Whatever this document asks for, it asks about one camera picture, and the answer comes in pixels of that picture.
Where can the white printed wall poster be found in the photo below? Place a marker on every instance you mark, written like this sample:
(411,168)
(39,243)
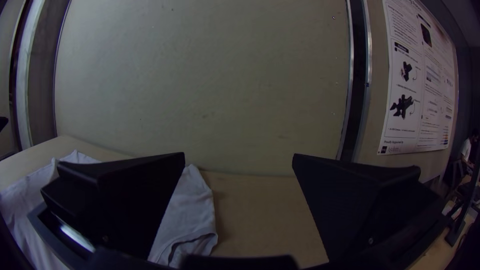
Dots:
(408,93)

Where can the white t-shirt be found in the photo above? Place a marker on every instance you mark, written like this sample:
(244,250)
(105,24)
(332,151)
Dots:
(189,213)

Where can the person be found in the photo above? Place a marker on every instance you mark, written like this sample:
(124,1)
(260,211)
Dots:
(467,148)

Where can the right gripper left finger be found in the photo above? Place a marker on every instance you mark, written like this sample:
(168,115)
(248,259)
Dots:
(112,202)

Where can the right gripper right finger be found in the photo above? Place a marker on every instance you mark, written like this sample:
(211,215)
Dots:
(356,210)

